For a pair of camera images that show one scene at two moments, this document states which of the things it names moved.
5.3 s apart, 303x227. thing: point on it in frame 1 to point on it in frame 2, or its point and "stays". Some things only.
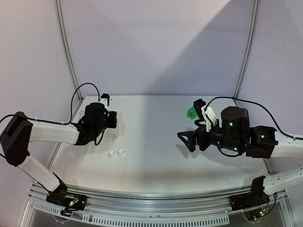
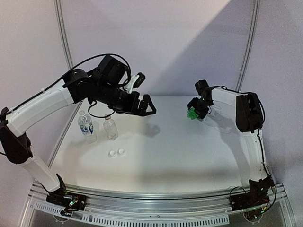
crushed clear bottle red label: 112,134 stays
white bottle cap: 121,152 stays
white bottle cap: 112,153 stays
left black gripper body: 112,123 to 127,106
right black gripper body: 204,144 to 200,105
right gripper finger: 201,126 to 192,103
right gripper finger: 189,138 to 201,114
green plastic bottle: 191,113 stays
